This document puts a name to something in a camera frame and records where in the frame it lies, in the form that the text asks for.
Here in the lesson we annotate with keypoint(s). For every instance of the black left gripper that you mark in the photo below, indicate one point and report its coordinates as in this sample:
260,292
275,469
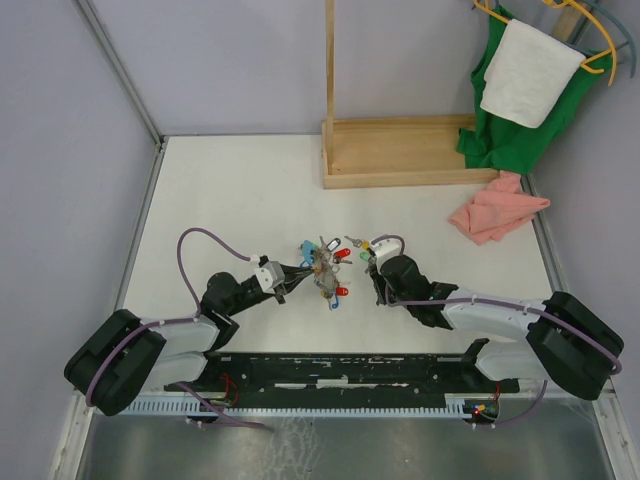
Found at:
293,276

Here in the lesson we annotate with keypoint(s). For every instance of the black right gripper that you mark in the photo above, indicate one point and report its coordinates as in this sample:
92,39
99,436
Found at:
377,282

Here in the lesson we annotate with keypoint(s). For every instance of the metal keyring organizer blue handle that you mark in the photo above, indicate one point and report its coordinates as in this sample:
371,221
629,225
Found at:
325,259

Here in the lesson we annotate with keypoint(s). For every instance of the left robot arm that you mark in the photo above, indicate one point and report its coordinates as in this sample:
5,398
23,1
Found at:
127,356

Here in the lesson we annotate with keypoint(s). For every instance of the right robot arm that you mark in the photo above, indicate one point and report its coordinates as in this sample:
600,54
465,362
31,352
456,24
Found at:
556,340

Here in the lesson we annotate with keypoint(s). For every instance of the key with green tag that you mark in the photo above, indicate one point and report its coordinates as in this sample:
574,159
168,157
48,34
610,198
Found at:
367,258

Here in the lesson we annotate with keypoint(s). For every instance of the key with yellow tag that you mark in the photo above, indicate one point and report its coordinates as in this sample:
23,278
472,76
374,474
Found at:
359,243

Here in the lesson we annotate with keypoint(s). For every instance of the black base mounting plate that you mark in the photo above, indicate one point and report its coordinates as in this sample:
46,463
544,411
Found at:
430,373

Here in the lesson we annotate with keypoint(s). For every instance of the pink cloth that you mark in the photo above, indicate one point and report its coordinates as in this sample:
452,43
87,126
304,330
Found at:
496,210

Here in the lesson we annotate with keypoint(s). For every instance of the green shirt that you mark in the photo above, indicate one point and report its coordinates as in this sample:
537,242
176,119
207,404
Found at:
501,144

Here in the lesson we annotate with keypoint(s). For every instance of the white towel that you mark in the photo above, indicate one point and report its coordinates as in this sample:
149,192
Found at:
527,74

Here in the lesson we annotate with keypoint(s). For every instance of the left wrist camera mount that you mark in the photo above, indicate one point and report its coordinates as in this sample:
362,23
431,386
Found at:
269,274

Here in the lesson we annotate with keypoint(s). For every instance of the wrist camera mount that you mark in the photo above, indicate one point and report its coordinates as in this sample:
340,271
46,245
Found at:
269,274
387,246

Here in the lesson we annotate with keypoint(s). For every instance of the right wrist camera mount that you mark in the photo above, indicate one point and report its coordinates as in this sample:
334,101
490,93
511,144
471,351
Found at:
387,246

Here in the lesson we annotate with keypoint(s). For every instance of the wooden rack frame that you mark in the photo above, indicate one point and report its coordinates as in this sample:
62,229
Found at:
392,151

